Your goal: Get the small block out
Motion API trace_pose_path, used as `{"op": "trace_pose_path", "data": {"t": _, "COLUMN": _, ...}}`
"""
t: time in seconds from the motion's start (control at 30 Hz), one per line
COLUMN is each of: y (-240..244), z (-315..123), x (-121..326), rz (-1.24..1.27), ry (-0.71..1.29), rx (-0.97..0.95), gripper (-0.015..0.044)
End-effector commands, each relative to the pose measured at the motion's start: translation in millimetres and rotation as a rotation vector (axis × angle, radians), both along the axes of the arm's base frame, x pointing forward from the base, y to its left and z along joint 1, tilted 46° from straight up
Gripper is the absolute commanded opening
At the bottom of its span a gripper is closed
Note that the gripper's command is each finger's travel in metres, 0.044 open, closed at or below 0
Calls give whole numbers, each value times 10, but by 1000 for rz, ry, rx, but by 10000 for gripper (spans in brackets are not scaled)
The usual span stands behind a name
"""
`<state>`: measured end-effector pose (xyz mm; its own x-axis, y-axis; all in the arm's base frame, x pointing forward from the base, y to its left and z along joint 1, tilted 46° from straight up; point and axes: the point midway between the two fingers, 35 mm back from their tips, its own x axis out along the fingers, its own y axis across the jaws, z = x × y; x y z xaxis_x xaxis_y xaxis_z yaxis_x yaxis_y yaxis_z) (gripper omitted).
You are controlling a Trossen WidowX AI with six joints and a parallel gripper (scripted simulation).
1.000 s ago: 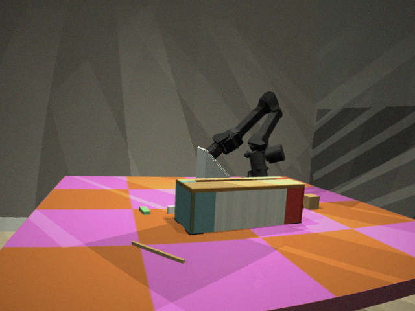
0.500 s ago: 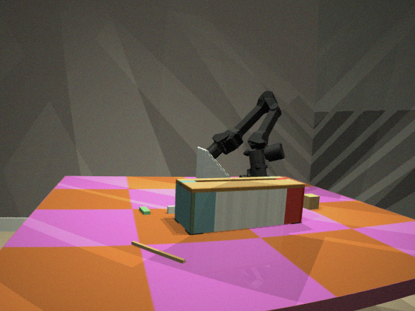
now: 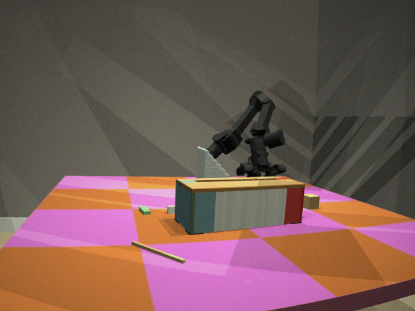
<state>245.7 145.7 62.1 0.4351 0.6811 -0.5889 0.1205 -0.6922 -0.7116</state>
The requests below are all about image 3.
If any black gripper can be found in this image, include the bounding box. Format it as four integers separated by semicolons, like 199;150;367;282
236;150;286;178

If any tan wooden stick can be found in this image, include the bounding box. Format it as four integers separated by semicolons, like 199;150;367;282
132;240;185;264

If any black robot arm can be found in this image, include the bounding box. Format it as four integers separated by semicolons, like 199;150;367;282
206;91;285;159

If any green rectangular block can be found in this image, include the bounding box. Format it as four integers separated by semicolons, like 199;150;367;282
139;207;150;215

